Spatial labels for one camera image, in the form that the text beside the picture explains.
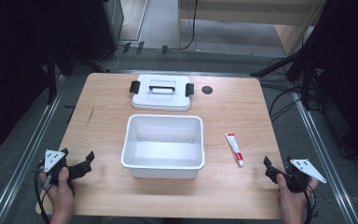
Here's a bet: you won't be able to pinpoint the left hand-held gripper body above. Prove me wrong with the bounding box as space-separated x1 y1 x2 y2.
43 148 82 188

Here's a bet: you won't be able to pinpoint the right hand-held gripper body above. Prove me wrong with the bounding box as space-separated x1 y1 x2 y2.
273 158 327 194

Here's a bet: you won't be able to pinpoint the person's right hand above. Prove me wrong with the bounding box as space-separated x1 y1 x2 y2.
276 173 320 217

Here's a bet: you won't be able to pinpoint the person's left hand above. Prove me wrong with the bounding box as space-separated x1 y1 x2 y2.
39 166 79 217

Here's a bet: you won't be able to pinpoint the white and red tube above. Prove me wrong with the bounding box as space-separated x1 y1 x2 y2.
224 132 245 168

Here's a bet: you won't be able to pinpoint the black stand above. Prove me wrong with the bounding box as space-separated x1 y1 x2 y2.
42 43 106 105
249 18 324 112

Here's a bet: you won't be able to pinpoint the white plastic storage box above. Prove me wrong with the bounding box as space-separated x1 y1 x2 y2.
120 113 206 180

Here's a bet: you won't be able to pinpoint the black curtain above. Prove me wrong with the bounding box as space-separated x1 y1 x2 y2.
301 0 358 169
0 0 106 160

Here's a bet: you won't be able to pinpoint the black cabinet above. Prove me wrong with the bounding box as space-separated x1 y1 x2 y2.
81 0 126 62

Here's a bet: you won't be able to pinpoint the light wooden furniture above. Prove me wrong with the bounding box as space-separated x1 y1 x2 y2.
176 0 328 57

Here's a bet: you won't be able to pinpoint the metal floor rail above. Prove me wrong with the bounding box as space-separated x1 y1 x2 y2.
288 88 358 224
0 74 67 224

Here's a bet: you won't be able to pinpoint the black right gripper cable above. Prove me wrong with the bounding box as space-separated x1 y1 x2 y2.
292 171 319 224

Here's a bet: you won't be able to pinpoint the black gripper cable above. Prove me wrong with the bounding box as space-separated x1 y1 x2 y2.
33 160 51 224
292 171 319 224

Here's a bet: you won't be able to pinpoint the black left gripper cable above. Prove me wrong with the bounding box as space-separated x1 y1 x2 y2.
33 160 51 224

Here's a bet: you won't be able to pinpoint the black floor cables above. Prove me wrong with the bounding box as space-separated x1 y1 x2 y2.
260 55 324 123

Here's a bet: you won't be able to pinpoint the white lid with black handle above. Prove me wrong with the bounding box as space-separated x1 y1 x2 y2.
129 74 196 112

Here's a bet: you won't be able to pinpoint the black hanging cable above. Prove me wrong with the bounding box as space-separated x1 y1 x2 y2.
178 0 200 51

